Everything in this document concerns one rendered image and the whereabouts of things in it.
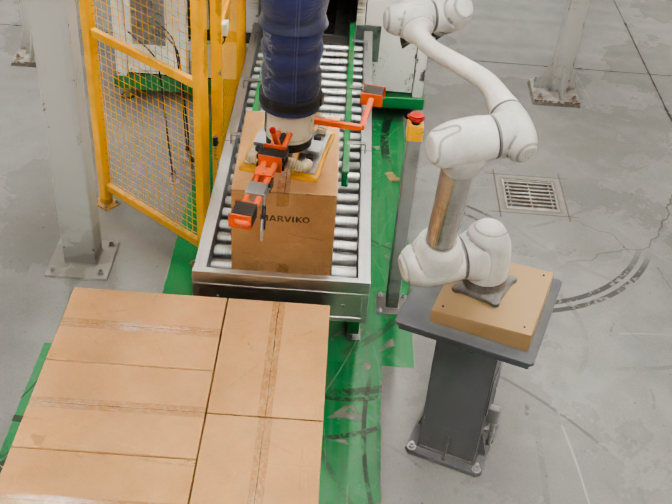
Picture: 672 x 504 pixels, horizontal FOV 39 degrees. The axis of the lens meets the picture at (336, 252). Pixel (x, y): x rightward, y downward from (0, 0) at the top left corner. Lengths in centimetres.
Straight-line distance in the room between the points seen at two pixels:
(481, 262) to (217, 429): 105
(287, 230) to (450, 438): 104
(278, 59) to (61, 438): 144
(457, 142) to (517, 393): 177
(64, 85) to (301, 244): 126
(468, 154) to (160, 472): 138
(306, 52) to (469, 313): 105
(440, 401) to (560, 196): 213
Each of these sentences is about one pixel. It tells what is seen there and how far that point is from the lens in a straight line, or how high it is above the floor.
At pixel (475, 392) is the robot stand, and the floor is 41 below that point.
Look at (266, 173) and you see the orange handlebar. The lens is 316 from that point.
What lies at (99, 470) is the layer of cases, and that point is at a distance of 314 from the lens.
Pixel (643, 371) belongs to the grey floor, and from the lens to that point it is 453.
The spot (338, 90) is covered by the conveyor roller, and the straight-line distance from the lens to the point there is 511.
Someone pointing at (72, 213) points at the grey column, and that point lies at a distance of 458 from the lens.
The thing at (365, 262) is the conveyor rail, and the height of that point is 59.
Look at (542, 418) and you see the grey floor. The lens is 416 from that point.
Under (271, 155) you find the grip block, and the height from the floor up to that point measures 122.
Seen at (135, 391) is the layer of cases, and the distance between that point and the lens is 336.
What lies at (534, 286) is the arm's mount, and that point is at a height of 84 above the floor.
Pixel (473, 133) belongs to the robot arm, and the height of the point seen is 160.
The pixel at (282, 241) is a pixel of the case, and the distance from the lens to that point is 369.
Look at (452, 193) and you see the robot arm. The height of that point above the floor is 136.
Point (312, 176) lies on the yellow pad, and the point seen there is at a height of 110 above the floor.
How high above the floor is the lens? 296
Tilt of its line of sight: 38 degrees down
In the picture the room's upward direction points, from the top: 5 degrees clockwise
